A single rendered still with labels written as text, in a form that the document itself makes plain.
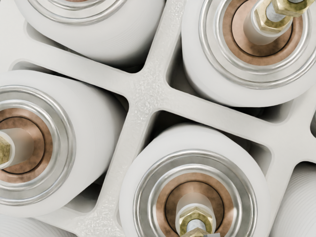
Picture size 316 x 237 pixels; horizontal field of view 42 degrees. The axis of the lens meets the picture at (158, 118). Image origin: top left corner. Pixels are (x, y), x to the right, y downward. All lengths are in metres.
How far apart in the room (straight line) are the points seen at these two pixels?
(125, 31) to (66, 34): 0.04
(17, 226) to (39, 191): 0.08
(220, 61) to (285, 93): 0.04
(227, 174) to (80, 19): 0.13
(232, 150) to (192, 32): 0.08
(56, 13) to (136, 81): 0.09
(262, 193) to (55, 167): 0.13
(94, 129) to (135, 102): 0.07
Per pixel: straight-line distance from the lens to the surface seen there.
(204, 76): 0.26
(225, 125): 0.32
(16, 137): 0.25
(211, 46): 0.25
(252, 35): 0.24
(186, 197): 0.25
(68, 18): 0.26
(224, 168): 0.25
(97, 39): 0.27
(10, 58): 0.35
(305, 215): 0.30
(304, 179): 0.36
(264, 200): 0.26
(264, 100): 0.26
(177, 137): 0.26
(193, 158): 0.25
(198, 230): 0.19
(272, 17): 0.22
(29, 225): 0.35
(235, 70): 0.25
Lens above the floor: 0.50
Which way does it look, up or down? 86 degrees down
